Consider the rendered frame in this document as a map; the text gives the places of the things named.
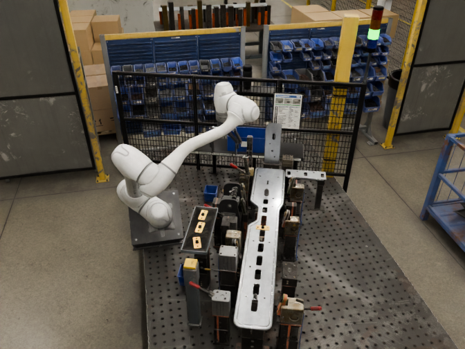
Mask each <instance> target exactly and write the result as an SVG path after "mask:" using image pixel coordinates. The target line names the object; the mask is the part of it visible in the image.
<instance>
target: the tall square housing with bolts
mask: <svg viewBox="0 0 465 349"><path fill-rule="evenodd" d="M218 260H219V270H225V271H219V290H223V291H229V292H230V307H231V308H235V304H236V300H237V277H236V272H237V264H238V247H232V246H225V245H221V246H220V250H219V257H218ZM220 272H221V276H220Z"/></svg>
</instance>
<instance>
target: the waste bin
mask: <svg viewBox="0 0 465 349"><path fill-rule="evenodd" d="M401 72H402V69H397V70H394V71H392V72H390V74H389V79H388V85H389V87H388V91H387V99H386V104H385V112H384V117H383V126H384V128H385V129H388V127H389V124H390V118H391V115H392V110H393V106H394V101H395V98H396V93H397V89H398V86H399V81H400V77H401Z"/></svg>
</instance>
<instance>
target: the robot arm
mask: <svg viewBox="0 0 465 349"><path fill-rule="evenodd" d="M214 104H215V109H216V111H215V112H216V120H217V127H215V126H212V130H210V131H208V132H205V133H203V134H200V135H198V136H195V137H194V138H191V139H189V140H187V141H186V142H184V143H182V144H181V145H180V146H178V147H177V148H176V149H175V150H174V151H173V152H172V153H171V154H170V155H169V156H167V157H166V158H165V159H164V160H162V161H161V162H160V163H159V164H158V165H156V164H155V163H154V162H152V161H151V160H150V159H149V158H148V157H147V156H146V155H144V154H143V153H142V152H141V151H139V150H137V149H136V148H135V147H133V146H130V145H126V144H121V145H119V146H118V147H117V148H116V149H115V150H114V151H113V152H112V154H111V160H112V162H113V164H114V165H115V166H116V167H117V169H118V170H119V171H120V173H121V174H122V175H123V177H124V178H125V179H124V180H122V181H121V182H120V183H119V184H118V187H117V194H118V196H119V198H120V200H122V201H123V202H124V203H125V204H126V205H128V207H130V208H131V209H133V210H134V211H136V212H137V213H139V214H140V215H141V216H142V217H144V218H145V219H146V220H147V221H148V225H149V228H148V231H149V233H153V232H154V231H160V234H161V237H164V236H165V230H167V229H172V230H173V229H175V225H174V220H173V214H172V204H171V203H168V204H167V203H166V202H164V201H163V200H161V199H159V198H158V197H156V196H157V195H159V194H160V193H161V192H163V191H164V190H165V189H166V188H167V187H168V186H169V184H170V183H171V182H172V180H173V178H174V177H175V175H176V174H177V172H178V170H179V168H180V167H181V164H182V163H183V161H184V159H185V158H186V156H187V155H189V153H191V152H192V151H194V150H195V149H197V148H199V147H202V146H204V145H206V144H208V143H210V147H211V148H212V153H213V152H214V141H215V140H217V139H218V138H221V137H222V136H225V135H229V137H230V138H231V139H232V140H233V141H234V142H235V155H237V149H239V144H241V143H242V139H241V138H240V136H239V134H238V132H237V128H236V126H238V125H243V124H244V123H247V122H253V121H255V120H257V119H258V117H259V107H258V106H257V105H256V103H255V102H253V101H252V100H250V99H248V98H246V97H243V96H239V95H237V94H236V93H235V92H234V91H233V87H232V85H231V83H229V82H219V83H218V84H216V87H215V93H214ZM231 131H233V132H234V133H235V136H236V137H237V138H235V136H234V135H233V134H232V132H231Z"/></svg>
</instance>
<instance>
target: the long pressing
mask: <svg viewBox="0 0 465 349"><path fill-rule="evenodd" d="M260 176H261V177H260ZM267 181H268V184H267ZM284 187H285V171H284V170H281V169H271V168H255V173H254V177H253V186H252V190H251V195H250V202H251V203H252V204H253V205H255V206H256V207H257V208H258V212H257V220H256V221H254V222H253V223H251V224H249V225H248V228H247V232H246V241H245V246H244V254H243V259H242V264H241V273H240V277H239V286H238V291H237V300H236V304H235V313H234V318H233V323H234V324H235V325H236V326H237V327H238V328H245V329H252V330H263V331H266V330H269V329H271V327H272V324H273V303H274V291H275V270H276V259H277V237H278V226H279V215H280V209H281V207H283V205H284ZM266 188H268V190H269V196H265V195H264V190H265V189H266ZM273 198H274V199H273ZM265 199H267V200H268V204H264V200H265ZM272 206H273V207H272ZM263 208H267V213H263V212H262V209H263ZM262 216H266V226H270V230H269V231H266V230H263V231H265V235H264V241H263V242H260V241H259V234H260V231H261V230H258V229H256V225H261V221H262ZM259 244H263V245H264V248H263V252H258V245H259ZM257 256H261V257H262V265H256V263H257ZM255 270H261V276H260V279H259V280H255ZM254 284H257V285H259V294H258V295H257V299H254V298H253V295H254V294H253V287H254ZM252 300H257V301H258V304H257V311H256V312H253V311H251V305H252Z"/></svg>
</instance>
